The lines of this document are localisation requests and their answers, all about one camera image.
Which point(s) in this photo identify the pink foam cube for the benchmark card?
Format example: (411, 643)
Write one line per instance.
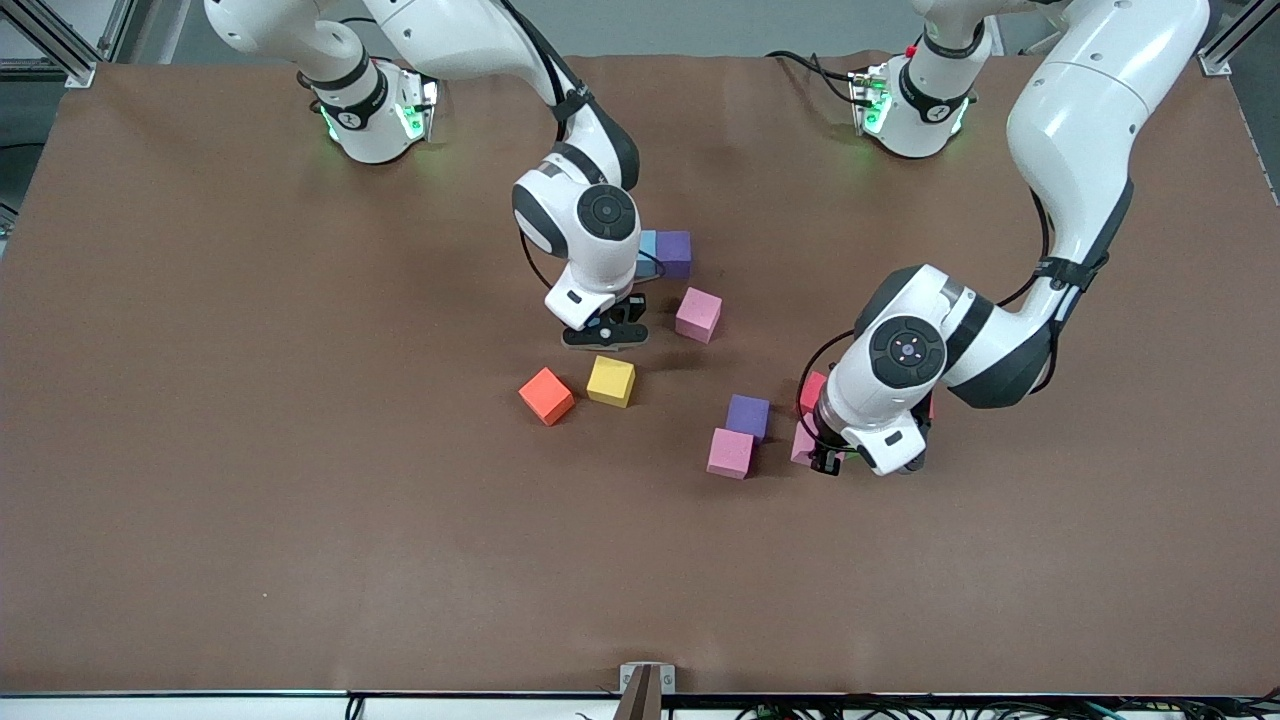
(730, 453)
(800, 442)
(698, 314)

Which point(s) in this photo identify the yellow foam cube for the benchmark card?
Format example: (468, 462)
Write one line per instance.
(610, 380)

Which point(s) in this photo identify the blue foam cube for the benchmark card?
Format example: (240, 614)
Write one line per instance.
(648, 250)

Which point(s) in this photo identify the purple foam cube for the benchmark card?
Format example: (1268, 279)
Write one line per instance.
(748, 415)
(675, 253)

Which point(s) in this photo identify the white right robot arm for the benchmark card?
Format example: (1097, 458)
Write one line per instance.
(450, 40)

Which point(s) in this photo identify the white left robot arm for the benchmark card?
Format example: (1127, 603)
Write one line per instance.
(1080, 120)

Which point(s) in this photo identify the orange foam cube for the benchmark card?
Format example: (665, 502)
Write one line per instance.
(546, 394)

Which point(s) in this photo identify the metal base connector box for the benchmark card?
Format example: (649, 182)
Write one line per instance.
(868, 100)
(418, 105)

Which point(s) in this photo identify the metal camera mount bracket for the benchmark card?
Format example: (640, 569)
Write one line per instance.
(630, 676)

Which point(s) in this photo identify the aluminium frame post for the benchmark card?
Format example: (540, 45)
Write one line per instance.
(1215, 62)
(78, 72)

